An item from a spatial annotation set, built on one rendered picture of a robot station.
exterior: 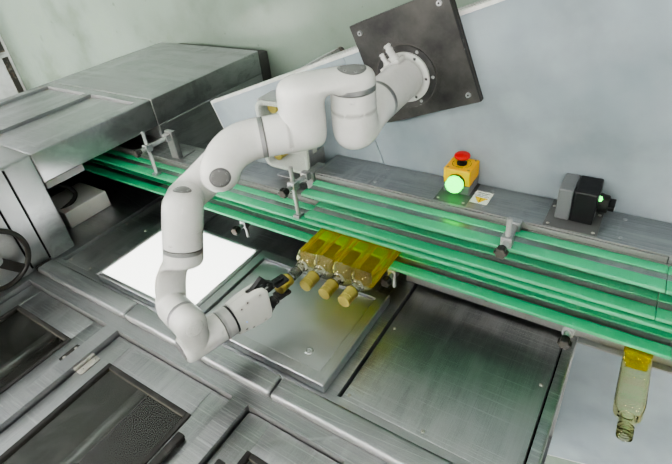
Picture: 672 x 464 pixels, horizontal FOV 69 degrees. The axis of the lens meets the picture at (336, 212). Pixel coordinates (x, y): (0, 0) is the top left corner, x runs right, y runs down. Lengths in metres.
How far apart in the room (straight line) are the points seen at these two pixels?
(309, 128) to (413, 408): 0.67
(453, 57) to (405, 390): 0.79
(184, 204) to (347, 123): 0.37
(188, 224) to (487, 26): 0.77
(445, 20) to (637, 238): 0.63
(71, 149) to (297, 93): 1.13
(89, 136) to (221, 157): 1.03
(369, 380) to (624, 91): 0.85
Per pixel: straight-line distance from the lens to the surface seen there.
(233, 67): 2.36
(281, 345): 1.31
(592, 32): 1.15
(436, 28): 1.20
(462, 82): 1.22
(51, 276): 1.87
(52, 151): 1.89
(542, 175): 1.28
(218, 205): 1.72
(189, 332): 1.12
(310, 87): 0.95
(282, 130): 0.98
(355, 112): 0.98
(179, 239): 1.04
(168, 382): 1.39
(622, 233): 1.22
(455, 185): 1.24
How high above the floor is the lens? 1.85
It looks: 42 degrees down
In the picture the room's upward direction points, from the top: 134 degrees counter-clockwise
